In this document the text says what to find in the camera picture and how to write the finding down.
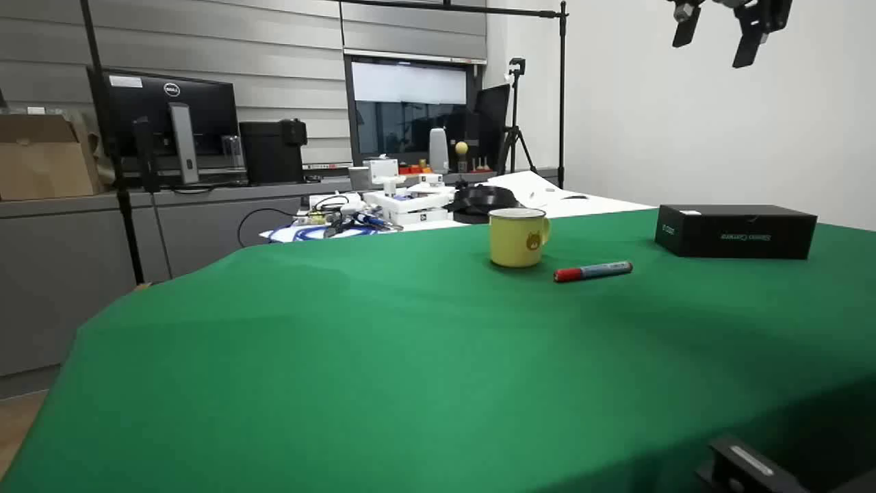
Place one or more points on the large wall screen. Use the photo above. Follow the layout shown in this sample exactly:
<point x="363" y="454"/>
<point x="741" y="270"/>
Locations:
<point x="413" y="120"/>

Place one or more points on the black camera tripod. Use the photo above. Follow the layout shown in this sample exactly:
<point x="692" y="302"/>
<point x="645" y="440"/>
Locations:
<point x="515" y="68"/>

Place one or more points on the black Dell monitor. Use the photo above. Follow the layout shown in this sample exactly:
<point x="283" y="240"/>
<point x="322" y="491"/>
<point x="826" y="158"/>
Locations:
<point x="209" y="111"/>

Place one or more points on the black rectangular box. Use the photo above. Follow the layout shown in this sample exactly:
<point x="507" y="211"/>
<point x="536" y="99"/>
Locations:
<point x="729" y="236"/>

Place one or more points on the orange red small items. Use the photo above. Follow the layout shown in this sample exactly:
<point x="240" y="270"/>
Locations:
<point x="417" y="169"/>

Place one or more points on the black light stand pole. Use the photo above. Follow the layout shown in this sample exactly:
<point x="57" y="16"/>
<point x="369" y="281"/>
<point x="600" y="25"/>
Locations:
<point x="129" y="228"/>

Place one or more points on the white power strip box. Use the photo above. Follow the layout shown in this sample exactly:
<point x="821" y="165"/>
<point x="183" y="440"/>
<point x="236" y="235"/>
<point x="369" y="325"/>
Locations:
<point x="414" y="207"/>

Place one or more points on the white paper table cover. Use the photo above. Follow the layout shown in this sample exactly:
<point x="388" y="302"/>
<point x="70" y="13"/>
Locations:
<point x="550" y="195"/>

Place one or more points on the yellow enamel cup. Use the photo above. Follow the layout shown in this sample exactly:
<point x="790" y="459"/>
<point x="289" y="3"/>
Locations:
<point x="511" y="243"/>

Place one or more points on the white speaker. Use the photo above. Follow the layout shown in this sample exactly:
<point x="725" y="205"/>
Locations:
<point x="439" y="153"/>

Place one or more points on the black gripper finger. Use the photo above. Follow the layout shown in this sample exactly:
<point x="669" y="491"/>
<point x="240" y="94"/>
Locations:
<point x="758" y="24"/>
<point x="689" y="21"/>

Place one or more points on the black flat monitor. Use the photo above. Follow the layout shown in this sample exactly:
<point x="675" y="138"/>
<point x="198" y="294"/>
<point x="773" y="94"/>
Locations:
<point x="495" y="128"/>

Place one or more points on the large brown cardboard box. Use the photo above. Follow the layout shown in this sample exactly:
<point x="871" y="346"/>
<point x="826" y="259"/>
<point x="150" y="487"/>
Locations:
<point x="43" y="161"/>

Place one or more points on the green table cloth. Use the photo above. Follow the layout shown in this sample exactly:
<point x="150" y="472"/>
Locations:
<point x="365" y="366"/>

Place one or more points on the small white box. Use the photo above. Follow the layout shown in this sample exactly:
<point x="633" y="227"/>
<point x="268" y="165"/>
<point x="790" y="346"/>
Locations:
<point x="385" y="169"/>

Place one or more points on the yellow ball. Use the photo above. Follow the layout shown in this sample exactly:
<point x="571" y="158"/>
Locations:
<point x="462" y="147"/>

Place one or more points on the black small computer case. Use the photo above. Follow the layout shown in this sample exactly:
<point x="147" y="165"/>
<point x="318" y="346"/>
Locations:
<point x="269" y="153"/>

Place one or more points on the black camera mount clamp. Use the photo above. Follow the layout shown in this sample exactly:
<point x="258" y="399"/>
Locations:
<point x="741" y="466"/>

